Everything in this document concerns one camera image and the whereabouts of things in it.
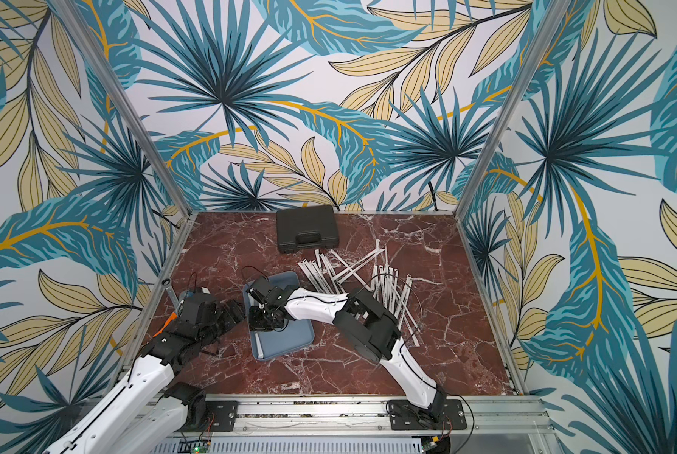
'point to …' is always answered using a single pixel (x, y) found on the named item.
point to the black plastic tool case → (306, 229)
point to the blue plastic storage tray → (291, 337)
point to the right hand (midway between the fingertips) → (251, 327)
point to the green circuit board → (202, 449)
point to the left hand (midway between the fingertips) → (235, 316)
